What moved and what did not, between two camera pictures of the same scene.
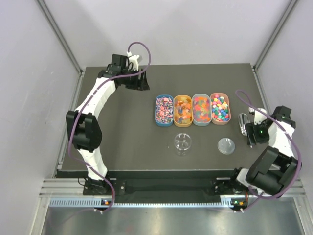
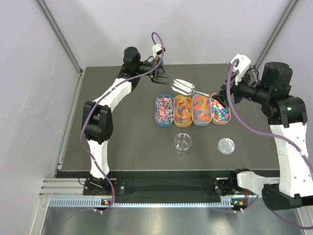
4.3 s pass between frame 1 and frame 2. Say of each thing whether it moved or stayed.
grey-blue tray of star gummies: stayed
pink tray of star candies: stayed
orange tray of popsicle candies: stayed
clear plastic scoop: moved
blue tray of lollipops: stayed
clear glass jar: stayed
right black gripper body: moved
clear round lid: stayed
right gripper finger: moved
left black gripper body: moved
